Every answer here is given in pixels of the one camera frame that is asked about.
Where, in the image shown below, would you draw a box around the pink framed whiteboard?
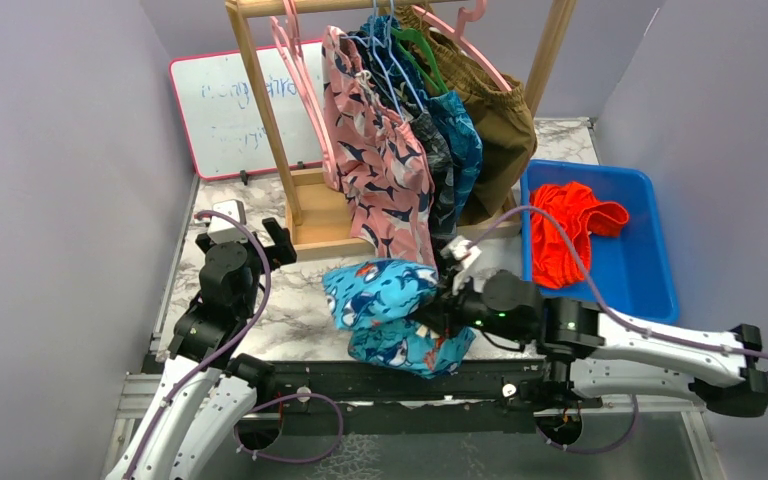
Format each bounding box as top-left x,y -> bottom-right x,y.
169,48 -> 322,181

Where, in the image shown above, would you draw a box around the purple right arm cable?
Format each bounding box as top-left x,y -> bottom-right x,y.
470,205 -> 768,457

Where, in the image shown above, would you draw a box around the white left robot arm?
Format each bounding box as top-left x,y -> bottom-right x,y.
107,210 -> 297,479

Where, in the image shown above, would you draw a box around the green hanger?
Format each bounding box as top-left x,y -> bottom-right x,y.
391,27 -> 449,95

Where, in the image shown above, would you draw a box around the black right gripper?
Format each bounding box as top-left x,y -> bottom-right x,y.
410,267 -> 530,344

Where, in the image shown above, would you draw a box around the light blue shark shorts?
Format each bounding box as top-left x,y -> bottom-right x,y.
322,258 -> 475,379

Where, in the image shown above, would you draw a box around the pink hanger under khaki shorts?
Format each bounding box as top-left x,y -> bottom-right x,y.
412,0 -> 512,92

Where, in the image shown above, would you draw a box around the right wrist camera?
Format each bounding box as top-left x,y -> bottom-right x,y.
442,235 -> 482,294

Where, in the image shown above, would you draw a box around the pink plastic hanger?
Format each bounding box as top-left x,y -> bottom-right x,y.
270,0 -> 339,191

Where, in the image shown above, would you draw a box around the pink patterned shorts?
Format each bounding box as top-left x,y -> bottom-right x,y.
322,26 -> 434,265

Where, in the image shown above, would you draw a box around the black metal base rail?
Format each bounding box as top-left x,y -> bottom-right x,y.
115,357 -> 707,439

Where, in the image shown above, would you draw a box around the orange mesh shorts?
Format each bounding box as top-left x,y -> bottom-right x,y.
529,182 -> 630,289

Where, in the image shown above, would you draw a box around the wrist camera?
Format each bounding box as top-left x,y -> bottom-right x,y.
442,235 -> 482,294
207,199 -> 247,244

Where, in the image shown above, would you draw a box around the khaki brown shorts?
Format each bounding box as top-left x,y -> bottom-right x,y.
396,6 -> 538,224

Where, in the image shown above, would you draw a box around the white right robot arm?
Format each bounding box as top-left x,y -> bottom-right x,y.
413,270 -> 768,418

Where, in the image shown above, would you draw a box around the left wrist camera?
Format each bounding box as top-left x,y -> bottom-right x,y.
207,199 -> 247,244

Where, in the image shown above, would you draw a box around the wooden clothes rack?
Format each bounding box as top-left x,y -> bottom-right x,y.
225,1 -> 578,261

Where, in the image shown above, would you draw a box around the dark blue patterned shorts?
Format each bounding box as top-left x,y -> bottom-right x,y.
391,16 -> 483,226

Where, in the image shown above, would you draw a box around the blue plastic bin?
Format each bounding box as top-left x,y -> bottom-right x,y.
520,159 -> 680,325

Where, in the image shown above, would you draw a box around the light blue wire hanger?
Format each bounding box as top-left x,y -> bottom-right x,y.
346,1 -> 404,120

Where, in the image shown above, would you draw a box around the thin pink wire hanger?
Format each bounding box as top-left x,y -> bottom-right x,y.
283,0 -> 333,167

